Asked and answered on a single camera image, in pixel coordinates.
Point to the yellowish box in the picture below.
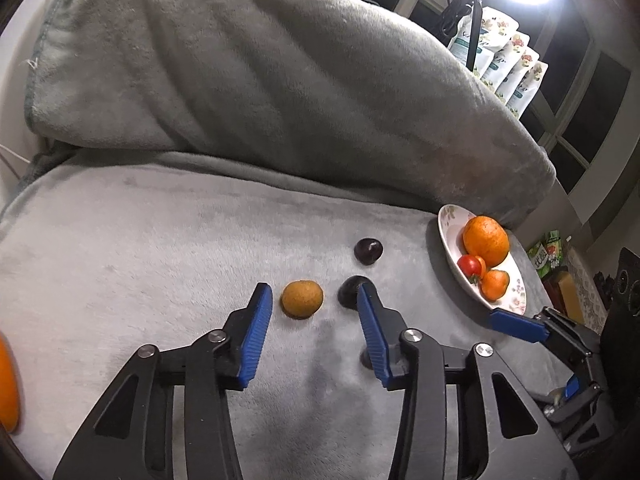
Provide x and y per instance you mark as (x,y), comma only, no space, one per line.
(565,292)

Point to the floral white plate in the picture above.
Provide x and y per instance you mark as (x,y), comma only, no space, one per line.
(452,240)

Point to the grey covered cushion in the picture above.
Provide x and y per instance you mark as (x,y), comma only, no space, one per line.
(275,75)

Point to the mottled orange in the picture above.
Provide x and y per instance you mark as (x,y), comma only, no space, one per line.
(485,240)

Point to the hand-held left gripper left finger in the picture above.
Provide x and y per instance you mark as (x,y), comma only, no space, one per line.
(255,340)

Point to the green snack packet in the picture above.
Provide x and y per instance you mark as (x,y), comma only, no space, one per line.
(547,255)

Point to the window frame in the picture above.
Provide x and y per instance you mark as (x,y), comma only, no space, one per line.
(575,85)

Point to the large smooth orange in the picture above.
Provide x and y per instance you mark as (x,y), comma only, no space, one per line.
(7,385)

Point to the small orange kumquat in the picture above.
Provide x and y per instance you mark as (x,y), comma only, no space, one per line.
(495,284)
(482,265)

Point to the grey fleece blanket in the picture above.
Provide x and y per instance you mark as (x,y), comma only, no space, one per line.
(150,260)

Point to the red tomato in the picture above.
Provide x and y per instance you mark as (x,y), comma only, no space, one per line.
(469,265)

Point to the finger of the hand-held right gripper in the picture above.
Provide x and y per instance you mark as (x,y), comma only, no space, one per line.
(517,326)
(575,397)

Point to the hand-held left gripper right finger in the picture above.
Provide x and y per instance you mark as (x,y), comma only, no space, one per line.
(374,340)

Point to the brown kiwi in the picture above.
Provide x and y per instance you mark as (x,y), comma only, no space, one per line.
(302,299)

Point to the floral refill pouch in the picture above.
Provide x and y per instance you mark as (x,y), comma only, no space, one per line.
(492,30)
(532,87)
(515,55)
(526,71)

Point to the black tripod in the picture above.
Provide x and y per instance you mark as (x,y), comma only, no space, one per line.
(472,20)

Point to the dark plum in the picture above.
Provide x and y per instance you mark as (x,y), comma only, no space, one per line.
(369,250)
(348,290)

